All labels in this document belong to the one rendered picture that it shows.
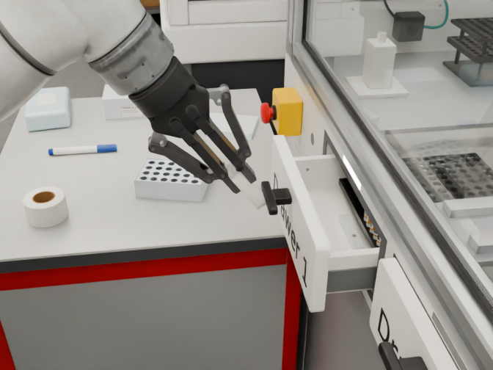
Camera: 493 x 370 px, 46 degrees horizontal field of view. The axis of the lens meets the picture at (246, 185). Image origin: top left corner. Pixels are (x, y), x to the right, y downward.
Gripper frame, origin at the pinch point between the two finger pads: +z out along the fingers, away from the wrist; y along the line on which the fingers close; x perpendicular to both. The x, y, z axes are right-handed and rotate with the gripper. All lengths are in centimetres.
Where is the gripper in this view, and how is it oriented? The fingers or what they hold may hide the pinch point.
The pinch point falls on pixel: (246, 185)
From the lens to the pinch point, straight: 79.3
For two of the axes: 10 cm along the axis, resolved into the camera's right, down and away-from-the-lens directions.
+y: 8.1, -5.5, -2.1
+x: -1.4, -5.3, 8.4
